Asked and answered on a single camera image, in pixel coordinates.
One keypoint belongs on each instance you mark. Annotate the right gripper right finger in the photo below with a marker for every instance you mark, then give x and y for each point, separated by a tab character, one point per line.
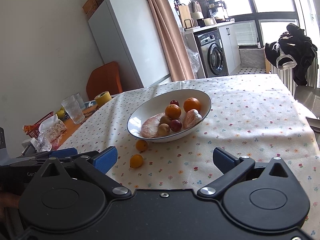
234	170

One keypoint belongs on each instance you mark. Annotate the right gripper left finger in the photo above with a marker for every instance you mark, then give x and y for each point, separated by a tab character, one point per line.
94	167

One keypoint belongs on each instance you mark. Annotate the small kumquat orange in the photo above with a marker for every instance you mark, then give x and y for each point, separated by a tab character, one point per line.
141	145

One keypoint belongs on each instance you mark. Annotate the large peeled pomelo segment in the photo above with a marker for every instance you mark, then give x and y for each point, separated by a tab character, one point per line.
150	127

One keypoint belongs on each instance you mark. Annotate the red plum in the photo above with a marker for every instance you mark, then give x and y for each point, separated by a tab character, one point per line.
175	103
175	125

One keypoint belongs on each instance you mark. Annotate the brown kiwi fruit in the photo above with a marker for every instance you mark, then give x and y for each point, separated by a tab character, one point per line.
163	130

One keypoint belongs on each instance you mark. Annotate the large orange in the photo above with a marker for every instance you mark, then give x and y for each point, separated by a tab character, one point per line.
190	104

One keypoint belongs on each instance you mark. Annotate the white kitchen cabinet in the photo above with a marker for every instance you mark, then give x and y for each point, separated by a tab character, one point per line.
229	42

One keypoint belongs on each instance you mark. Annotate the snack bag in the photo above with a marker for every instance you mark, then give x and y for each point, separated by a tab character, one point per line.
51	129

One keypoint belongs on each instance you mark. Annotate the floral white tablecloth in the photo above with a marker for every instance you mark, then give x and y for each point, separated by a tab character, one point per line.
253	115

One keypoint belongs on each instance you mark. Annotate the green yellow fruit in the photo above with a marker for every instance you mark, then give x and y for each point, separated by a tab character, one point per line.
61	113

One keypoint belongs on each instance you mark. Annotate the textured drinking glass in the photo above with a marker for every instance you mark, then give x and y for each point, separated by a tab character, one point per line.
71	106

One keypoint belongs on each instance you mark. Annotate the yellow tape roll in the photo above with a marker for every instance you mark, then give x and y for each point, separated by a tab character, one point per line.
103	98

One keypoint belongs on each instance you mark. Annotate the white plate dark rim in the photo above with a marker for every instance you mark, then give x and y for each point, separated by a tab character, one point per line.
158	104

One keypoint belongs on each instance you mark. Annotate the orange chair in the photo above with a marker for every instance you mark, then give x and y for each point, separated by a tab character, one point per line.
104	78

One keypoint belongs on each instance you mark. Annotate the grey washing machine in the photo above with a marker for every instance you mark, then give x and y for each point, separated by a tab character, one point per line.
211	53

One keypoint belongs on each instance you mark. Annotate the black clothes pile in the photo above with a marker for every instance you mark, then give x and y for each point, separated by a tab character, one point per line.
293	50

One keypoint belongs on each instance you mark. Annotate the pink curtain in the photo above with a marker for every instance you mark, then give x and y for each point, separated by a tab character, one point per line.
171	40

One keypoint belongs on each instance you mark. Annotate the white refrigerator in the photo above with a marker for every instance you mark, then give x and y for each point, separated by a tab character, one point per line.
125	32

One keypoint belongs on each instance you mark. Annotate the dish rack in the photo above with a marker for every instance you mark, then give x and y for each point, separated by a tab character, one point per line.
217	10

